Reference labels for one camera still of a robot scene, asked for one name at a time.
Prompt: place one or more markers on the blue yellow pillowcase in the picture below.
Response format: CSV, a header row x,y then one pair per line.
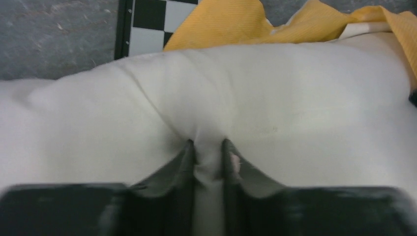
x,y
224,22

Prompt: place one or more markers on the black white checkerboard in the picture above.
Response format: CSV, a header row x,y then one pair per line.
x,y
145,26

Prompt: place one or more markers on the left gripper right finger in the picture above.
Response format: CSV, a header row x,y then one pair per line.
x,y
257,205

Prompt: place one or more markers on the white pillow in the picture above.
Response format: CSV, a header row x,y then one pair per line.
x,y
330,114

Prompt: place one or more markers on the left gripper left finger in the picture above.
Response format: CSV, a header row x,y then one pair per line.
x,y
160,205

